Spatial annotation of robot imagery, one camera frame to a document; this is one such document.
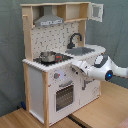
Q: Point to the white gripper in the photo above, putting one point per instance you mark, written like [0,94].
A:
[81,67]

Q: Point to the white oven door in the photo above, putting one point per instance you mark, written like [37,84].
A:
[63,100]

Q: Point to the white microwave door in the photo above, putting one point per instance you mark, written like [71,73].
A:
[96,12]

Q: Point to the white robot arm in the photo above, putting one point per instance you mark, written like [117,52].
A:
[103,69]

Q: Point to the wooden toy kitchen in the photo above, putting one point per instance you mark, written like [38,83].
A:
[38,77]

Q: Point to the grey toy sink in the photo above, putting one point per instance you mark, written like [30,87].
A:
[79,51]

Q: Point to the black toy faucet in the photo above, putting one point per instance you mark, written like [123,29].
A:
[73,40]

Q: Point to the black stove top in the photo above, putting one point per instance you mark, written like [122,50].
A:
[57,58]

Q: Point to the white fridge door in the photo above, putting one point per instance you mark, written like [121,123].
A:
[89,91]

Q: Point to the left red stove knob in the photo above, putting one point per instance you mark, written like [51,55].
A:
[56,75]

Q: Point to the silver toy pot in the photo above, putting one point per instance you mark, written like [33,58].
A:
[48,56]

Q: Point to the grey range hood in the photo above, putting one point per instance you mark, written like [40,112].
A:
[48,18]

